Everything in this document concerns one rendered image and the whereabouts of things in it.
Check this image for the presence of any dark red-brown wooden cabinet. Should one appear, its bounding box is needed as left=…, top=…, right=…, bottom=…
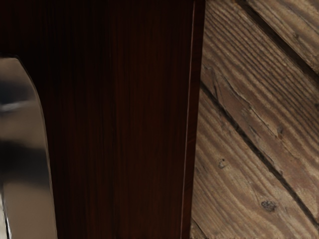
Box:
left=0, top=0, right=206, bottom=239

